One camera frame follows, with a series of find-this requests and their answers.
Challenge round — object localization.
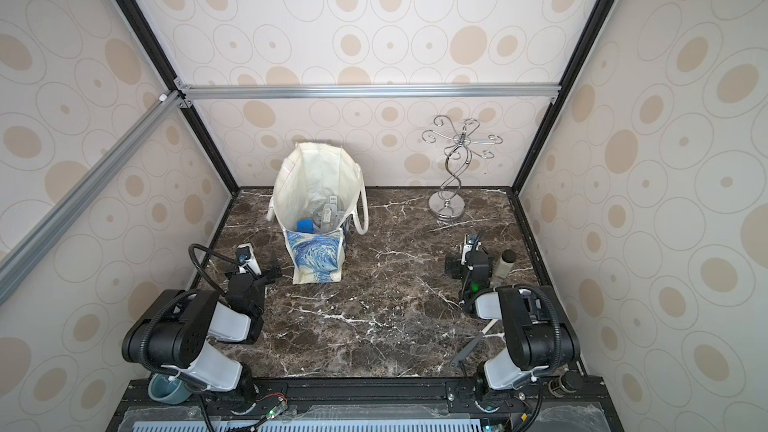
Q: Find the black corner frame post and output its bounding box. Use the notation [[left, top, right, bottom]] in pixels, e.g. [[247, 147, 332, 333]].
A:
[[511, 0, 616, 197], [114, 0, 240, 197]]

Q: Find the aluminium frame rail back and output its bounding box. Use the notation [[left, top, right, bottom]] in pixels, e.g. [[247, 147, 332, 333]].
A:
[[181, 83, 561, 100]]

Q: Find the black corner frame post left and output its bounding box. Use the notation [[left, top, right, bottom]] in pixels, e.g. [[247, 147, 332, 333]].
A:
[[114, 0, 240, 197]]

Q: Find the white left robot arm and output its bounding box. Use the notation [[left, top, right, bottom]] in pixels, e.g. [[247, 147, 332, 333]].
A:
[[121, 261, 282, 400]]

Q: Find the black corner frame post right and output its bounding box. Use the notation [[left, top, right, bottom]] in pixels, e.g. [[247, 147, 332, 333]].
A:
[[511, 0, 616, 197]]

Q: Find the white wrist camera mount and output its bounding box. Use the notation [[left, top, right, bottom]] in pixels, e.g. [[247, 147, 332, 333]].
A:
[[461, 233, 480, 265], [236, 243, 262, 277]]

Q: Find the aluminium frame rail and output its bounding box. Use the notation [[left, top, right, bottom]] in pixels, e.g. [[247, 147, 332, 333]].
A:
[[1, 90, 181, 302], [181, 83, 561, 100]]

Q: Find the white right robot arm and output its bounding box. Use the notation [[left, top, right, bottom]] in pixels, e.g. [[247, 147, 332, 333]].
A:
[[444, 242, 581, 396]]

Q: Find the white spatula black handle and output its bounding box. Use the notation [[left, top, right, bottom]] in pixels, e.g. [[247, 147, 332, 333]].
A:
[[450, 319, 498, 367]]

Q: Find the grey green bowl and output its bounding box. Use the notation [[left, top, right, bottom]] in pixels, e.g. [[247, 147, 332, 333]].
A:
[[147, 374, 192, 405]]

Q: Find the Starry Night canvas tote bag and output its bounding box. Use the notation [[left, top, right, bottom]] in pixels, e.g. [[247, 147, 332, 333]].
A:
[[267, 142, 369, 285]]

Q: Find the chrome jewelry stand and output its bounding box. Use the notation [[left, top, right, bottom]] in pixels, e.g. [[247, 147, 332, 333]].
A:
[[421, 114, 504, 223]]

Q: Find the aluminium frame rail left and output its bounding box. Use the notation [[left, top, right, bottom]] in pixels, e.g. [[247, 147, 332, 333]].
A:
[[1, 90, 181, 302]]

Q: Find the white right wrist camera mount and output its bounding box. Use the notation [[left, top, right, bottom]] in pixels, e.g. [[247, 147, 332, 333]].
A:
[[461, 233, 480, 265]]

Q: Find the blue compass case front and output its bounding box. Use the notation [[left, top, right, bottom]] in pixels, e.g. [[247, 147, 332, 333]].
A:
[[296, 219, 315, 234]]

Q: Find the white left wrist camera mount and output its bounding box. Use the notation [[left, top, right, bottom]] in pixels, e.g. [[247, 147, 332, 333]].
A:
[[236, 243, 262, 277]]

